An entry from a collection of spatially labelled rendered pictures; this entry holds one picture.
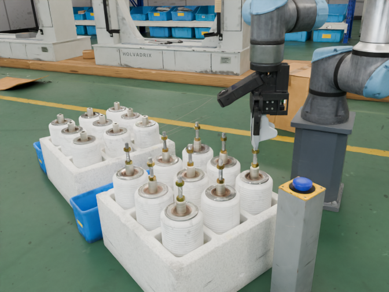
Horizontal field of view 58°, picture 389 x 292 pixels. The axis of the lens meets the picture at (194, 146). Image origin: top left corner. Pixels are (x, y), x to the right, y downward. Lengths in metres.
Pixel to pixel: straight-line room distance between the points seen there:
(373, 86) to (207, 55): 1.96
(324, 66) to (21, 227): 1.10
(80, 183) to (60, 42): 2.87
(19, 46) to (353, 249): 3.78
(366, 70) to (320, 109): 0.19
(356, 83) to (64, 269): 0.97
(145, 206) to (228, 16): 2.17
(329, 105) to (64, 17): 3.25
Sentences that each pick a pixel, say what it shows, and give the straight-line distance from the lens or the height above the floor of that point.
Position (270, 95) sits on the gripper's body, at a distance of 0.81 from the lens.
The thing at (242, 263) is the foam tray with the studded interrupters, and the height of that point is 0.09.
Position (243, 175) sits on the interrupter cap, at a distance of 0.93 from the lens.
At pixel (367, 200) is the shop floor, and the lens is 1.40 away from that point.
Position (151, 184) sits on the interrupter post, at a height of 0.27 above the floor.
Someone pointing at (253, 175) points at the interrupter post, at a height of 0.26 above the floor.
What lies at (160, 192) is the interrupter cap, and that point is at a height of 0.25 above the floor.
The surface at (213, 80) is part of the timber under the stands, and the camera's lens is 2.81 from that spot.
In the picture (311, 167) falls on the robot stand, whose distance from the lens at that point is 1.25.
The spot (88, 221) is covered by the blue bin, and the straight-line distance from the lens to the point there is 1.11.
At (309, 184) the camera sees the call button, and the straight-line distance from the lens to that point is 0.76.
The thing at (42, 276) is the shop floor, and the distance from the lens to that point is 1.10.
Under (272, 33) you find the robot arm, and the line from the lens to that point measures 0.79.
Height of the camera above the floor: 0.70
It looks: 24 degrees down
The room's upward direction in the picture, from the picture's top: 2 degrees counter-clockwise
